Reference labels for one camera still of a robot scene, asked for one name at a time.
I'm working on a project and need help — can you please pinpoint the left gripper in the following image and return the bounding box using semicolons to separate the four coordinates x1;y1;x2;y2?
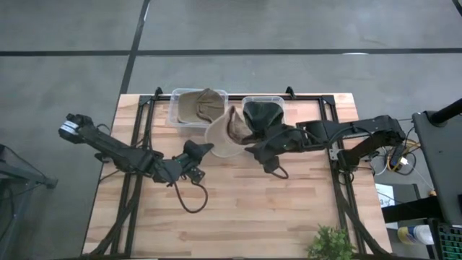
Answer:
153;140;214;185

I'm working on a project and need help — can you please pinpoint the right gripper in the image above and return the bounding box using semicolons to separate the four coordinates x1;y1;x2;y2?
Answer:
252;124;304;163

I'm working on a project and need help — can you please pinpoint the tan baseball cap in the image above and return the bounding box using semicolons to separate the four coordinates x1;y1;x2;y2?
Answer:
177;87;225;124
204;104;256;159

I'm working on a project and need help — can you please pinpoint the dark green cap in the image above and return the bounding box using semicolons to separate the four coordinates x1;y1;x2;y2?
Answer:
242;100;286;144

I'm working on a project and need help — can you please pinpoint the small clear plastic bin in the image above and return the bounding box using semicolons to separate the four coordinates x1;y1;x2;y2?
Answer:
240;95;287;127

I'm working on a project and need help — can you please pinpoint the large clear plastic bin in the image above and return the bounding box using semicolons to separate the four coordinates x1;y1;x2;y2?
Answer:
167;87;229;133

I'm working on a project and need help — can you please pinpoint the white paper sheet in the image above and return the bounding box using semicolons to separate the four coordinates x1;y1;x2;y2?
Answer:
374;182;398;209

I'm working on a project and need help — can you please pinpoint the green plant in white pot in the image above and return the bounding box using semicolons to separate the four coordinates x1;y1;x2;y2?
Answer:
306;223;357;260

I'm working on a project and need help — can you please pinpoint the black base bar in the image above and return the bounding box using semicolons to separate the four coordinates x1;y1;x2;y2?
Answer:
380;196;445;223

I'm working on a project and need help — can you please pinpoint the dark metal mesh stand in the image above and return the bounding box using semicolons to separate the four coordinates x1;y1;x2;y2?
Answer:
0;142;58;260

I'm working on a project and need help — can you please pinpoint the white blue bottle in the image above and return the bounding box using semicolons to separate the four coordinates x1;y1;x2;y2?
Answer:
396;224;435;246

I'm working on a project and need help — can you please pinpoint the grey stand with black pole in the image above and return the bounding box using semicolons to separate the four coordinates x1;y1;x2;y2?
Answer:
411;97;462;227

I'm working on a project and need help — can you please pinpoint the black backlit keyboard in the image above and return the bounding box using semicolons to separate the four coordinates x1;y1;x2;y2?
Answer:
431;218;462;260

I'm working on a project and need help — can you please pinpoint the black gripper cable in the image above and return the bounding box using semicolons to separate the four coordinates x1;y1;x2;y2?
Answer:
270;164;289;180
173;173;209;214

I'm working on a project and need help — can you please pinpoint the yellow cable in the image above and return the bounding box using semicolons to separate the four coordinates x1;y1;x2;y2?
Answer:
388;139;422;171

